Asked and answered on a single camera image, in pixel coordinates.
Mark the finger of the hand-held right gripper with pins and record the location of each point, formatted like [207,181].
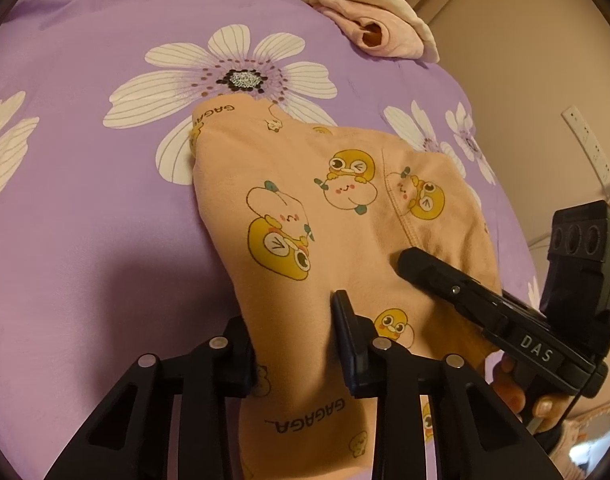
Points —
[435,275]

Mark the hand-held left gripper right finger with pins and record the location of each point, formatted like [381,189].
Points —
[352,360]

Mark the purple floral bed sheet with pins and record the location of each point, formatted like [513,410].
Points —
[85,235]

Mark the white power strip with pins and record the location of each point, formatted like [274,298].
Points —
[587,145]

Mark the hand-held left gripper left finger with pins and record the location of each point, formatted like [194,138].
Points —
[237,360]

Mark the orange cartoon print garment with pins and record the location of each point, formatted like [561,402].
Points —
[305,195]

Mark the person's right hand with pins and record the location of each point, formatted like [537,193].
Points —
[510,385]

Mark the folded pink cloth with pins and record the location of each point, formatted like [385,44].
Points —
[365,15]

